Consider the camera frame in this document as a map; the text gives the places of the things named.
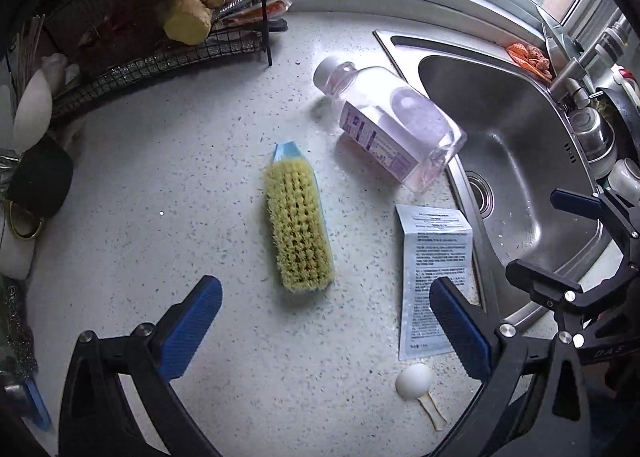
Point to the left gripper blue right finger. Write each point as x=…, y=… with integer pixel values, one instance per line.
x=467, y=328

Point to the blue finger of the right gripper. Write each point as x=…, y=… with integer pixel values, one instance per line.
x=543, y=287
x=576, y=204

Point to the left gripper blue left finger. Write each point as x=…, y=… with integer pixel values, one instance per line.
x=182, y=329

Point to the white plastic spoon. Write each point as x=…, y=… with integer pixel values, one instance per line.
x=414, y=384

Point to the paper instruction leaflet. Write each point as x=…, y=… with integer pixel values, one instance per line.
x=437, y=243

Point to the yellow scrub brush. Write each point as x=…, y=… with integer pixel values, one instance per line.
x=298, y=231

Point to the clear pink liquid bottle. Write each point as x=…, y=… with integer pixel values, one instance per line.
x=402, y=129

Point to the stainless steel pot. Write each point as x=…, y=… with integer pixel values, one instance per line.
x=597, y=138

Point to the stainless steel sink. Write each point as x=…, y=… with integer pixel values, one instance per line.
x=519, y=147

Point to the orange sink cloth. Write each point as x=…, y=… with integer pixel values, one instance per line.
x=531, y=59

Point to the white small teapot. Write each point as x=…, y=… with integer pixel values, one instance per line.
x=15, y=254

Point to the black utensil mug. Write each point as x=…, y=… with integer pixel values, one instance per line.
x=39, y=184

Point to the ginger root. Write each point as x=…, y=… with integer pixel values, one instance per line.
x=189, y=21

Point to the black wire rack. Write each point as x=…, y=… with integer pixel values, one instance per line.
x=118, y=44

